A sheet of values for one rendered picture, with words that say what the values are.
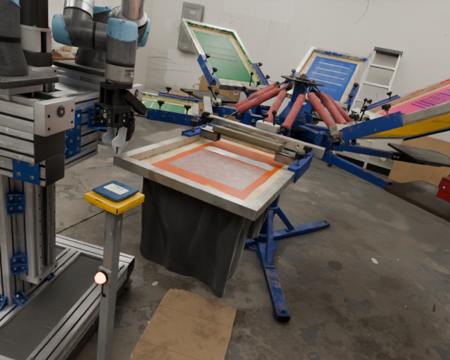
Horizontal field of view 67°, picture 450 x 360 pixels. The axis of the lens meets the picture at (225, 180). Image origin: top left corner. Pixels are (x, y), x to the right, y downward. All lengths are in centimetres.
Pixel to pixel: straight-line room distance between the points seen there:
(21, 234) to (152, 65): 576
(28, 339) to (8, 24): 118
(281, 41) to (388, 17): 156
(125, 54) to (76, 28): 17
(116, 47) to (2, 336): 125
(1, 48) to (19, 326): 112
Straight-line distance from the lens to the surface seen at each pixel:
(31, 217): 157
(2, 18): 113
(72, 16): 108
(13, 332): 175
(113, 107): 97
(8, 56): 113
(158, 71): 701
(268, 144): 160
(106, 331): 144
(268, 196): 119
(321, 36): 578
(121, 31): 95
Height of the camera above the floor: 146
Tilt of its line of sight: 22 degrees down
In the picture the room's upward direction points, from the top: 12 degrees clockwise
